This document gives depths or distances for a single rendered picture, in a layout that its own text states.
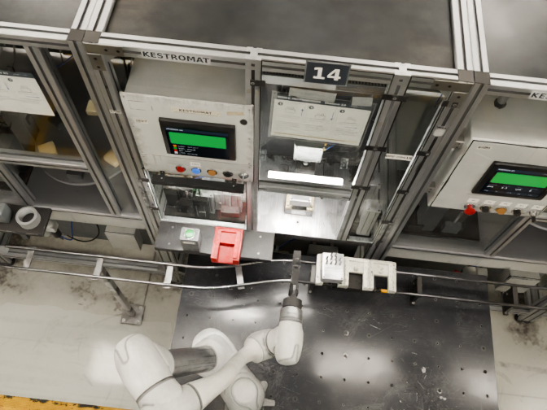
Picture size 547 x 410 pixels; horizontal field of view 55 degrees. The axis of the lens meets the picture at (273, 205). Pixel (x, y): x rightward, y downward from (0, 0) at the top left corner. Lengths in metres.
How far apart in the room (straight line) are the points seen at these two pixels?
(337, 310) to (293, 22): 1.44
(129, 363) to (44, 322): 1.77
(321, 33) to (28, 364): 2.55
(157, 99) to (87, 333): 1.96
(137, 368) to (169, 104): 0.82
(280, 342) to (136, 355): 0.56
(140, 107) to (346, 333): 1.44
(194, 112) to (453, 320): 1.63
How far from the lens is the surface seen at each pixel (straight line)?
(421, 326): 2.64
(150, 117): 1.78
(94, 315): 3.38
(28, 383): 3.40
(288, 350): 1.99
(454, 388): 2.63
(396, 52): 1.60
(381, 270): 2.45
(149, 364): 1.71
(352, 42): 1.60
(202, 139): 1.78
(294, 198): 2.38
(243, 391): 2.19
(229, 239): 2.37
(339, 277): 2.36
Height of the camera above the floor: 3.12
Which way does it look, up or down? 62 degrees down
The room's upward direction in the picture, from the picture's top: 5 degrees clockwise
